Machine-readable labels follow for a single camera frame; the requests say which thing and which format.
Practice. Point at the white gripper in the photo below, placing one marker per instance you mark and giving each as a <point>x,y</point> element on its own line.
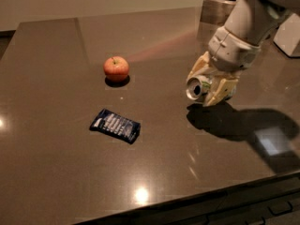
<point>232,51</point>

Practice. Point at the white green 7up can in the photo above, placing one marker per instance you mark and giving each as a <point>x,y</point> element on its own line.
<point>198,88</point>

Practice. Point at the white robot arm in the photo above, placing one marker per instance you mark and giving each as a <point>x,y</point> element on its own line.
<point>253,20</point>

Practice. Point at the steel snack dispenser base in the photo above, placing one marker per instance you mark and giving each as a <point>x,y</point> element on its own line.
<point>216,11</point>

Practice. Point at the red apple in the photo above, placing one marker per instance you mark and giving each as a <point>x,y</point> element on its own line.
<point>116,69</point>

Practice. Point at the dark blue snack packet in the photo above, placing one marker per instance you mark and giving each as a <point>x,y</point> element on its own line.
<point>117,126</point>

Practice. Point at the dark drawer handle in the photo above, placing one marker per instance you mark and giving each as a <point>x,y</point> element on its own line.
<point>280,209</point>

